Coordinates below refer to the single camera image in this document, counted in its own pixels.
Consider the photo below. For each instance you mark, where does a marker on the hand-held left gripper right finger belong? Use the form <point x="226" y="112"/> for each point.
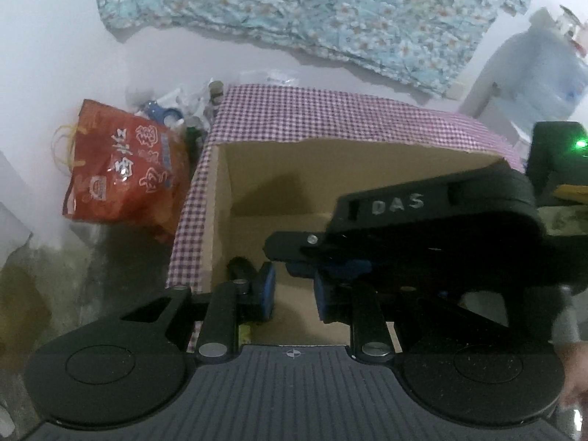
<point x="324" y="301"/>

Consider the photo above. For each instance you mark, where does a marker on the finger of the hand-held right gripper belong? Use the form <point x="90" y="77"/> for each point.
<point x="285" y="246"/>
<point x="349" y="267"/>

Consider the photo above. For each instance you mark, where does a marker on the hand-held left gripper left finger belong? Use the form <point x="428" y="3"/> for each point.
<point x="265" y="291"/>

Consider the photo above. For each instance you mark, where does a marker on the black oblong object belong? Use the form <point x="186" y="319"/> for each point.
<point x="239" y="267"/>

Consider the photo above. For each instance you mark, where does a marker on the person's right hand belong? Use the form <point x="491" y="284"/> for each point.
<point x="574" y="372"/>

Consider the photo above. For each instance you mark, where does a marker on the white water dispenser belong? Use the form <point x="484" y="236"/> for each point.
<point x="496" y="115"/>

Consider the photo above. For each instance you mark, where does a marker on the purple checkered tablecloth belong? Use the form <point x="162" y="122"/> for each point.
<point x="321" y="110"/>

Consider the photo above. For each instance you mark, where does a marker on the small glass jar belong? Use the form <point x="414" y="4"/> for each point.
<point x="216" y="92"/>

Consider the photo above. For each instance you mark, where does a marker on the clear plastic packet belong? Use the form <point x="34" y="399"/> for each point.
<point x="271" y="76"/>

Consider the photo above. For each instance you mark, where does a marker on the clear plastic bag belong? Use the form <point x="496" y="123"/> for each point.
<point x="190" y="101"/>

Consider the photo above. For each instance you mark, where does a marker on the red plastic bag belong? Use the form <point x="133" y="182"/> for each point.
<point x="119" y="170"/>

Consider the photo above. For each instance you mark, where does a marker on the blue tape dispenser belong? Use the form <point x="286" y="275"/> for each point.
<point x="158" y="111"/>

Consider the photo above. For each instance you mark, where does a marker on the blue water jug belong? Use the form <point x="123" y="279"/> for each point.
<point x="542" y="69"/>

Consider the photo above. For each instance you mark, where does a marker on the blue floral cloth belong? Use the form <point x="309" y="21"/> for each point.
<point x="321" y="9"/>

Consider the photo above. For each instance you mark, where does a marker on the small brown cardboard box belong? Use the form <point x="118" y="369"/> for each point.
<point x="23" y="303"/>

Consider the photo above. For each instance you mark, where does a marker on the beige wall socket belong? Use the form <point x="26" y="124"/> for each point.
<point x="455" y="89"/>

